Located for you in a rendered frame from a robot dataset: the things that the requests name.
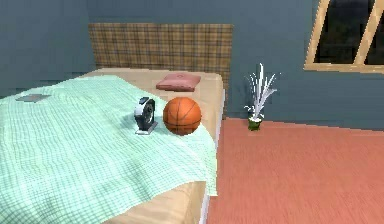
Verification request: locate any silver black alarm clock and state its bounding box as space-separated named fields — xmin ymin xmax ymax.
xmin=133 ymin=96 xmax=159 ymax=136

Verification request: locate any orange basketball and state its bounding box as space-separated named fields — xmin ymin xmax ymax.
xmin=162 ymin=96 xmax=203 ymax=137

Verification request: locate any wooden framed window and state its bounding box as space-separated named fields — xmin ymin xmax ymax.
xmin=303 ymin=0 xmax=384 ymax=75

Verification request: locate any white houseplant in green pot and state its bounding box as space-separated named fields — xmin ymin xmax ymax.
xmin=243 ymin=62 xmax=282 ymax=132

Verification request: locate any pink pillow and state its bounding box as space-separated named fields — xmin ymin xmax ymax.
xmin=155 ymin=72 xmax=202 ymax=93

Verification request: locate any pale green checked blanket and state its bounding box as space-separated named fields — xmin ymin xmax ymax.
xmin=0 ymin=74 xmax=219 ymax=224

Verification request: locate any flat grey laptop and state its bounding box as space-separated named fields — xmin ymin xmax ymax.
xmin=14 ymin=93 xmax=52 ymax=103

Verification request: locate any bed with plaid headboard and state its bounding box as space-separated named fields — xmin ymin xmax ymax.
xmin=76 ymin=22 xmax=234 ymax=224

